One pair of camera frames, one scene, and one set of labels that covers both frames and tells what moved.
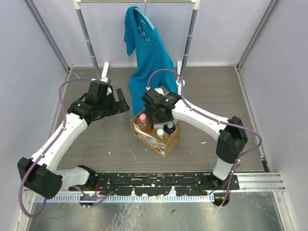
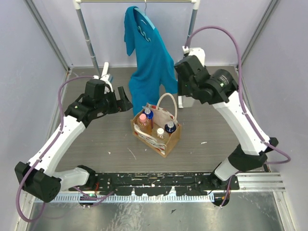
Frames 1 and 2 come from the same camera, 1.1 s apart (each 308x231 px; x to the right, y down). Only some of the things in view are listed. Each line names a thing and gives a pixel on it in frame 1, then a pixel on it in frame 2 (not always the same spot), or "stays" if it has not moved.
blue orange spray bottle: [169, 128] stays
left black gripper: [114, 103] stays
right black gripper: [152, 119] → [182, 89]
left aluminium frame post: [48, 34] stays
